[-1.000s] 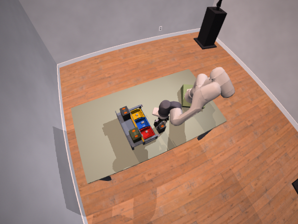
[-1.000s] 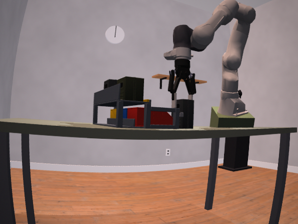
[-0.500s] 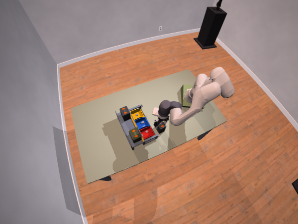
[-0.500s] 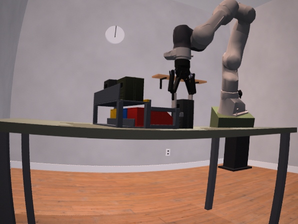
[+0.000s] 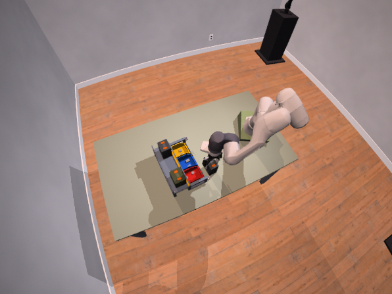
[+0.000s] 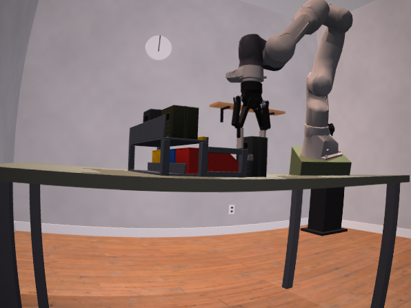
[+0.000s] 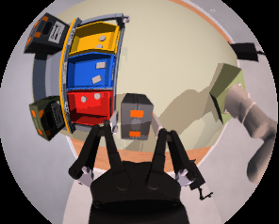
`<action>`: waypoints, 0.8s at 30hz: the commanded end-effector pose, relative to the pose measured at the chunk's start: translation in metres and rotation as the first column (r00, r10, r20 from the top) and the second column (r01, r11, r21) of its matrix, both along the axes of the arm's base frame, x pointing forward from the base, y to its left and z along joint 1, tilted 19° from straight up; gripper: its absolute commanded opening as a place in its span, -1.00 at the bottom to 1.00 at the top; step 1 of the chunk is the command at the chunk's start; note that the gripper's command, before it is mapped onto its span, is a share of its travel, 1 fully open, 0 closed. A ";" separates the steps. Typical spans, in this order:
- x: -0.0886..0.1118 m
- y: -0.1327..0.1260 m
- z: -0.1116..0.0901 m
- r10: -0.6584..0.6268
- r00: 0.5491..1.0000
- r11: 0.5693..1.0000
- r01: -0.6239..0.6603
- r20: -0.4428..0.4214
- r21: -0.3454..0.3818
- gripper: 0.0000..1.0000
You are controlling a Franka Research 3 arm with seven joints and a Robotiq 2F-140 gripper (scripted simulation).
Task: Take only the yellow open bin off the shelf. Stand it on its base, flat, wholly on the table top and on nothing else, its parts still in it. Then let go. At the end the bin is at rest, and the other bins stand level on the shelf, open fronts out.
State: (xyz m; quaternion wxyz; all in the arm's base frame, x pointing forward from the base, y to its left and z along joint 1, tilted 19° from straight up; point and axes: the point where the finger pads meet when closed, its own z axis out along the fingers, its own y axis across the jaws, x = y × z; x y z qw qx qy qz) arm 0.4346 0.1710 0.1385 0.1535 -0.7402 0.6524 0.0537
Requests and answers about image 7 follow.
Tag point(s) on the yellow bin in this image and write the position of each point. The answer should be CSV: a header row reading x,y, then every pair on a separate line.
x,y
87,36

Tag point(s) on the blue open bin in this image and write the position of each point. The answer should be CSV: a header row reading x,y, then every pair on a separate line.
x,y
81,68

